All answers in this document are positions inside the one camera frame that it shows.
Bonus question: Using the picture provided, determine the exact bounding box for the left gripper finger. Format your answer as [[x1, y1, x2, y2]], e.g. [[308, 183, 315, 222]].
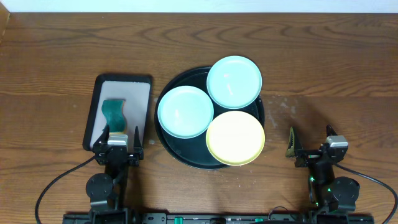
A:
[[96, 124, 110, 146], [133, 126, 143, 153]]

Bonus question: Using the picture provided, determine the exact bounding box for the green yellow sponge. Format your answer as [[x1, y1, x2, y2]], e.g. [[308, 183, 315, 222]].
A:
[[101, 99, 126, 134]]

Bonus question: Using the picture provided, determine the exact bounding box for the yellow plate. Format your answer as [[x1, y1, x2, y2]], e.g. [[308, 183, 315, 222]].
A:
[[206, 111, 266, 166]]

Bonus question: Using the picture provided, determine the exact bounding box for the mint plate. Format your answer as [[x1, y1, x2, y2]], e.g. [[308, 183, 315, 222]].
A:
[[206, 55, 262, 110], [157, 86, 214, 139]]

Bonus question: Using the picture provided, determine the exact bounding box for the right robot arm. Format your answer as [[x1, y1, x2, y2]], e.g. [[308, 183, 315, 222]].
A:
[[285, 125, 360, 223]]

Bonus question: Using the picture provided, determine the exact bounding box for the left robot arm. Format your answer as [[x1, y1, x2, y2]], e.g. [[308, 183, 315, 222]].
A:
[[86, 125, 144, 223]]

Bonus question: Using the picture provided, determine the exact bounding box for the black round tray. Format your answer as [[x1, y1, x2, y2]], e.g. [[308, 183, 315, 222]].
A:
[[154, 65, 266, 170]]

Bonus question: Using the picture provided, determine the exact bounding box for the black rectangular tray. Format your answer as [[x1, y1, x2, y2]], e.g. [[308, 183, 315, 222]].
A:
[[82, 73, 151, 152]]

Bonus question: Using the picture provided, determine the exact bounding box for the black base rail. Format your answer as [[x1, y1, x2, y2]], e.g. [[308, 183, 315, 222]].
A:
[[62, 212, 375, 224]]

